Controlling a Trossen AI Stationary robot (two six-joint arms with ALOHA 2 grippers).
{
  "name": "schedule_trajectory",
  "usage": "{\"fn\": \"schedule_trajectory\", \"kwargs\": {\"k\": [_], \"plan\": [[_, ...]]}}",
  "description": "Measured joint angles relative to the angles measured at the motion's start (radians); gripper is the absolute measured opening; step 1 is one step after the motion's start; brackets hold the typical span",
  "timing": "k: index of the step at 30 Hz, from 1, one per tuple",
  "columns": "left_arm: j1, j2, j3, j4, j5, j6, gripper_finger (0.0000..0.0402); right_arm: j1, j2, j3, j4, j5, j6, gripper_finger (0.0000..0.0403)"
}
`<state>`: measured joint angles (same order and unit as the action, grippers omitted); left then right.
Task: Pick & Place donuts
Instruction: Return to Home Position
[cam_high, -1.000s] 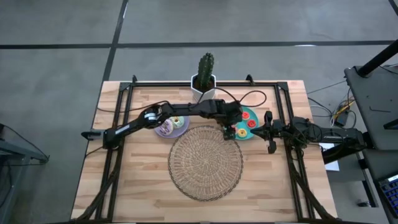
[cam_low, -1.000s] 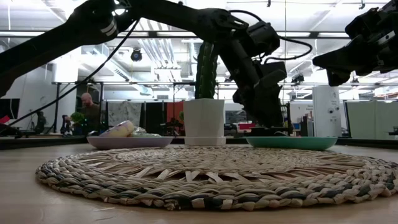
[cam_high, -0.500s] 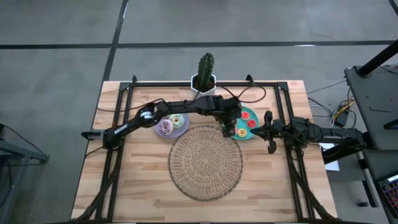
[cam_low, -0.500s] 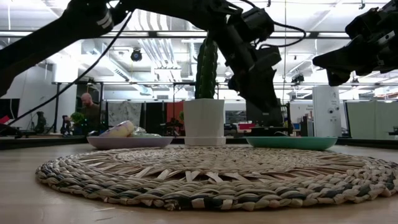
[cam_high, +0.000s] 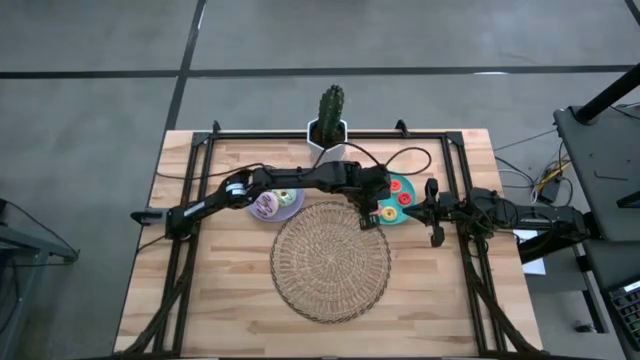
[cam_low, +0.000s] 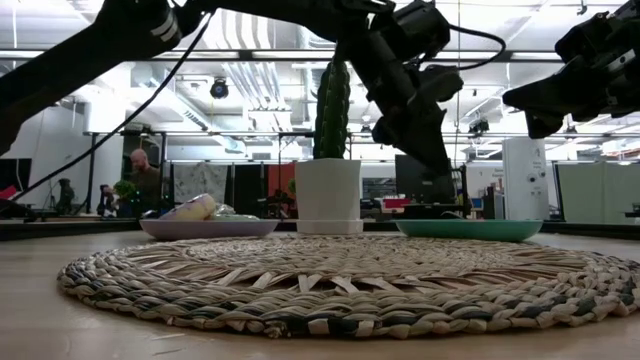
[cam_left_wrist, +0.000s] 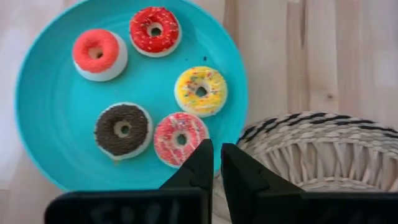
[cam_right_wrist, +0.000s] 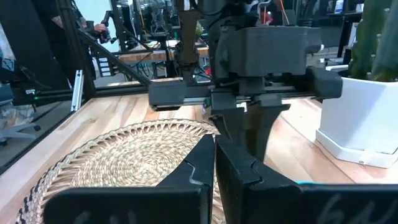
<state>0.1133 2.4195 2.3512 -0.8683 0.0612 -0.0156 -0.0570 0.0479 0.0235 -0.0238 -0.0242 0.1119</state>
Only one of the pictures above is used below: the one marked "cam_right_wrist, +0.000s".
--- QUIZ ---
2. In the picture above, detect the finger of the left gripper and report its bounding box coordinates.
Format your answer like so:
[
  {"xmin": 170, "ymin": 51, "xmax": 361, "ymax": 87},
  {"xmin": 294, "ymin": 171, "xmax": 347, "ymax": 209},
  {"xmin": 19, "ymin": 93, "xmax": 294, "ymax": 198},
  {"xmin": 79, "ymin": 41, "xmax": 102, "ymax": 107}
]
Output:
[
  {"xmin": 244, "ymin": 102, "xmax": 292, "ymax": 162},
  {"xmin": 208, "ymin": 91, "xmax": 247, "ymax": 147}
]

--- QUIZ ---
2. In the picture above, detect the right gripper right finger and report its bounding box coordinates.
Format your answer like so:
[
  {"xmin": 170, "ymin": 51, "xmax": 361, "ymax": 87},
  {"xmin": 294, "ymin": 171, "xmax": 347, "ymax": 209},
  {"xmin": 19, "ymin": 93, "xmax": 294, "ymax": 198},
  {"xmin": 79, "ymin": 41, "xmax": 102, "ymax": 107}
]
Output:
[{"xmin": 215, "ymin": 135, "xmax": 398, "ymax": 224}]

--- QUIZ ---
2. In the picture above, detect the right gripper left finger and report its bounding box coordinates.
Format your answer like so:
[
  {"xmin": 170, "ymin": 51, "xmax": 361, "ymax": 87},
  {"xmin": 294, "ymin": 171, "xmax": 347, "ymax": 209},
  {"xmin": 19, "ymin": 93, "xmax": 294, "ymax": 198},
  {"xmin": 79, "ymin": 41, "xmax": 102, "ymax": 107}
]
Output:
[{"xmin": 43, "ymin": 133, "xmax": 216, "ymax": 224}]

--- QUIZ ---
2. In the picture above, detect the white hexagonal plant pot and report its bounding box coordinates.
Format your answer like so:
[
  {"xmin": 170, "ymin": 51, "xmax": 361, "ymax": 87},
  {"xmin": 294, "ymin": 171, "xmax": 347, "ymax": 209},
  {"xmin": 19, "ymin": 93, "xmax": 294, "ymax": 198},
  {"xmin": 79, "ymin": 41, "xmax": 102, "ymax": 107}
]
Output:
[{"xmin": 315, "ymin": 76, "xmax": 398, "ymax": 169}]

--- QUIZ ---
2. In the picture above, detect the green cactus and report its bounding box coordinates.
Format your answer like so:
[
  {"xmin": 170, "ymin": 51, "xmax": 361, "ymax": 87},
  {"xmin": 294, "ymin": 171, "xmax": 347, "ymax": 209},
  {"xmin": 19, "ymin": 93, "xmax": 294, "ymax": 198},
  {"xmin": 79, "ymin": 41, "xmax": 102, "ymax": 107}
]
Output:
[{"xmin": 347, "ymin": 0, "xmax": 398, "ymax": 83}]

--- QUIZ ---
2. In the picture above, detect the round woven placemat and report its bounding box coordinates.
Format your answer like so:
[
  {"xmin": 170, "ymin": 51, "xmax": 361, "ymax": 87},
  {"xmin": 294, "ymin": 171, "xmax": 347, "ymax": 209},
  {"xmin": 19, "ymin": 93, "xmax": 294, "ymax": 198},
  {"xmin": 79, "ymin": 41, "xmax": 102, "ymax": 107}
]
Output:
[{"xmin": 14, "ymin": 118, "xmax": 228, "ymax": 224}]

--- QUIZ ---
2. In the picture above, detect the wooden workbench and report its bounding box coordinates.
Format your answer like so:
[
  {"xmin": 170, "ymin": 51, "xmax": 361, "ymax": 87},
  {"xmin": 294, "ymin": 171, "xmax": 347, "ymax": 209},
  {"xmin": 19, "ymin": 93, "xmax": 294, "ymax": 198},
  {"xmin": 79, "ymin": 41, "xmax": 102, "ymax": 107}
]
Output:
[{"xmin": 119, "ymin": 40, "xmax": 209, "ymax": 63}]

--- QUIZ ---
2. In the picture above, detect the black labelled control box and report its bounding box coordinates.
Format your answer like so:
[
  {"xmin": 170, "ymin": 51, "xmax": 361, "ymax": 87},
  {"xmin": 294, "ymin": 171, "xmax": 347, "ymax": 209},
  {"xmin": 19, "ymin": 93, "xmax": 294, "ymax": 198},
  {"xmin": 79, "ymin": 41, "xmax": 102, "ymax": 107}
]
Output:
[{"xmin": 95, "ymin": 55, "xmax": 119, "ymax": 78}]

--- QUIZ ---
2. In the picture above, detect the person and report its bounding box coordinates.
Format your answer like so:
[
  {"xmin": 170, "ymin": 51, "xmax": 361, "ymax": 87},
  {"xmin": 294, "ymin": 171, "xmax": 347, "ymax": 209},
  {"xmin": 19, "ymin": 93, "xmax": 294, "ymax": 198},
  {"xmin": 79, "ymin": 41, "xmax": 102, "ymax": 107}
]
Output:
[{"xmin": 30, "ymin": 0, "xmax": 108, "ymax": 44}]

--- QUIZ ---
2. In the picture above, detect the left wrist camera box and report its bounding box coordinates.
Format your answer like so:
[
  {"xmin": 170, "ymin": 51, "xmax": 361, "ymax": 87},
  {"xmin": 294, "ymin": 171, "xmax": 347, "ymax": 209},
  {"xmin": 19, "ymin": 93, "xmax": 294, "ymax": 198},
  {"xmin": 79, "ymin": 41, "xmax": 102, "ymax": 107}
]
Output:
[{"xmin": 213, "ymin": 26, "xmax": 323, "ymax": 79}]

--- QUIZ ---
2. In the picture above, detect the black teleoperation handle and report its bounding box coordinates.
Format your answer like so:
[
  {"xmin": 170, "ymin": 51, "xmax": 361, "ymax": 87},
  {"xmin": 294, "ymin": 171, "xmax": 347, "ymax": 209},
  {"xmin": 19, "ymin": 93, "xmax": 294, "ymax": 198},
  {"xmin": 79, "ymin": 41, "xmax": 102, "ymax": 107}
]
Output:
[{"xmin": 85, "ymin": 10, "xmax": 119, "ymax": 44}]

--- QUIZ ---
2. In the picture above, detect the silver metal bracket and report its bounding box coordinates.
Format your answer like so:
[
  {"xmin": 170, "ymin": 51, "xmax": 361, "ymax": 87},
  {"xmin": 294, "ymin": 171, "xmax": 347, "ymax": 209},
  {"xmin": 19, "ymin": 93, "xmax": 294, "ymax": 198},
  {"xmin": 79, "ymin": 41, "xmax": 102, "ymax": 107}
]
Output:
[{"xmin": 70, "ymin": 69, "xmax": 85, "ymax": 113}]

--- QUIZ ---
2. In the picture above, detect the black aluminium table frame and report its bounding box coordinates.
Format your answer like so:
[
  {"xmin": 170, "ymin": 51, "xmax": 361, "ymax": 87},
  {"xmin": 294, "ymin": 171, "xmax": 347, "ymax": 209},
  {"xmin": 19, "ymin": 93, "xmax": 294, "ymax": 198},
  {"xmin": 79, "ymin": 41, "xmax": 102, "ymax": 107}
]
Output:
[{"xmin": 0, "ymin": 0, "xmax": 155, "ymax": 175}]

